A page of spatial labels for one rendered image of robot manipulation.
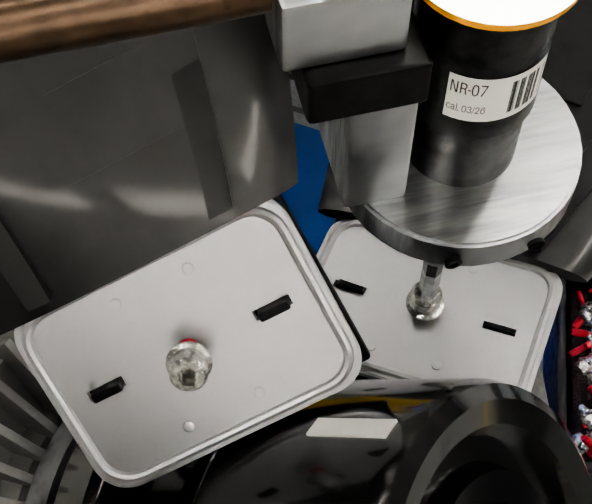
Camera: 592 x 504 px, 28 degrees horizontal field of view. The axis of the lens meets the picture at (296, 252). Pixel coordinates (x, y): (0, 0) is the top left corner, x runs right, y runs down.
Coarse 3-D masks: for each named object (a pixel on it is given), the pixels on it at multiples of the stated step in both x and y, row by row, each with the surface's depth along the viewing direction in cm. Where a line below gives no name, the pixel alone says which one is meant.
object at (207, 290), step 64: (192, 256) 35; (256, 256) 35; (64, 320) 35; (128, 320) 35; (192, 320) 35; (256, 320) 35; (320, 320) 35; (64, 384) 36; (128, 384) 36; (256, 384) 36; (320, 384) 36; (128, 448) 37; (192, 448) 36
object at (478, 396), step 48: (384, 384) 37; (432, 384) 36; (480, 384) 35; (288, 432) 36; (432, 432) 33; (480, 432) 36; (528, 432) 37; (96, 480) 38; (192, 480) 40; (240, 480) 36; (288, 480) 34; (336, 480) 33; (384, 480) 32; (432, 480) 34; (480, 480) 35; (528, 480) 38; (576, 480) 38
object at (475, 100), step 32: (416, 0) 29; (448, 32) 28; (480, 32) 28; (512, 32) 28; (544, 32) 28; (448, 64) 29; (480, 64) 29; (512, 64) 29; (544, 64) 30; (448, 96) 30; (480, 96) 30; (512, 96) 30; (416, 128) 32; (448, 128) 31; (480, 128) 31; (512, 128) 31; (416, 160) 33; (448, 160) 32; (480, 160) 32
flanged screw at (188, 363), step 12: (180, 348) 34; (192, 348) 34; (204, 348) 35; (168, 360) 35; (180, 360) 34; (192, 360) 34; (204, 360) 34; (168, 372) 35; (180, 372) 35; (192, 372) 35; (204, 372) 34; (180, 384) 34; (192, 384) 34; (204, 384) 34
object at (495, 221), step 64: (320, 0) 26; (384, 0) 26; (320, 64) 27; (384, 64) 27; (320, 128) 34; (384, 128) 30; (576, 128) 35; (384, 192) 33; (448, 192) 33; (512, 192) 33; (448, 256) 33; (512, 256) 34
